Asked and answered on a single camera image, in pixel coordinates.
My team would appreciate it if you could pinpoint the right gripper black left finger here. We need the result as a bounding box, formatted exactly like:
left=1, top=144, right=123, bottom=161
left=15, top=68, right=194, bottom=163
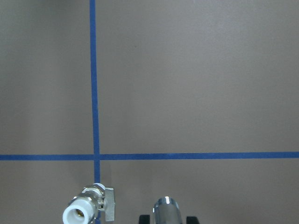
left=139, top=215, right=151, bottom=224

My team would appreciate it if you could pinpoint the chrome PPR ball valve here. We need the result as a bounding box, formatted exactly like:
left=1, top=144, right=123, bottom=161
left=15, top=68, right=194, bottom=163
left=62, top=183, right=115, bottom=224

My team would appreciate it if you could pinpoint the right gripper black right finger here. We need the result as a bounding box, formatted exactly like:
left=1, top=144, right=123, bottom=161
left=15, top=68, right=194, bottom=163
left=186, top=216, right=199, bottom=224

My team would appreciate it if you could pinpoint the chrome threaded pipe fitting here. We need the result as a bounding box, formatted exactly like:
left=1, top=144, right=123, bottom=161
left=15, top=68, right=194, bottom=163
left=153, top=196, right=182, bottom=224

